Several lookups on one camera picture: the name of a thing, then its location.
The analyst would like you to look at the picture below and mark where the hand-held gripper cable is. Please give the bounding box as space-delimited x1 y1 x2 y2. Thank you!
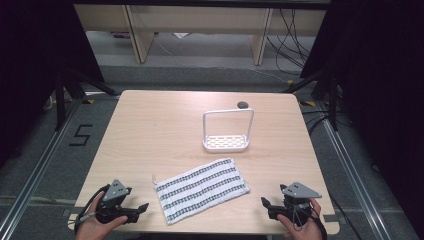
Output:
73 184 112 235
311 213 330 240

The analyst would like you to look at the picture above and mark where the light wooden desk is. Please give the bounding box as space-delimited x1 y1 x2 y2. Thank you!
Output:
73 3 328 67

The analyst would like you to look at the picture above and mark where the bundle of black cables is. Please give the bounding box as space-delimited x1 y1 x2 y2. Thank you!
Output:
265 8 318 77

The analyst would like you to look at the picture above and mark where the left hand-held gripper cable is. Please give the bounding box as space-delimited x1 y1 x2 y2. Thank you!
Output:
73 184 112 235

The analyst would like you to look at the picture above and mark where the white towel rack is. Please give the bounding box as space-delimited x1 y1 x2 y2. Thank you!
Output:
201 107 256 154

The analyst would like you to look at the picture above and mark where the right hand-held gripper cable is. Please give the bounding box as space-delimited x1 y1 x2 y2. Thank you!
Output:
311 213 330 240

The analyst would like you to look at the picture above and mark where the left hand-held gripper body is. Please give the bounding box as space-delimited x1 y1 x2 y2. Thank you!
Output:
95 178 141 225

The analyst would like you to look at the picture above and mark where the black curtain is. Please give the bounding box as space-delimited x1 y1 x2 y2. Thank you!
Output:
0 0 106 169
299 0 424 234

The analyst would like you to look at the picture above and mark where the person's left hand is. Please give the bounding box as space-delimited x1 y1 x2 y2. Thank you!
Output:
75 191 130 240

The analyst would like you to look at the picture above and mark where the person's right hand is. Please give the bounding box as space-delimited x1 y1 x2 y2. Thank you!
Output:
276 197 324 240

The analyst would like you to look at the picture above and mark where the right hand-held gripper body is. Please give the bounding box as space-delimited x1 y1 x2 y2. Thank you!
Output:
266 181 323 228

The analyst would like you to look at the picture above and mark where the black metal stand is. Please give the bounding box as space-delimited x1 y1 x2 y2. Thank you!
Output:
53 67 118 132
282 65 340 132

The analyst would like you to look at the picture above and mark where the white striped towel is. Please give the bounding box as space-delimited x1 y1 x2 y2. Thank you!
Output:
152 157 251 226

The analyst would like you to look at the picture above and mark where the aluminium floor rail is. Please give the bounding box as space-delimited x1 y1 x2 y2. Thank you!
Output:
0 98 84 240
314 99 394 240

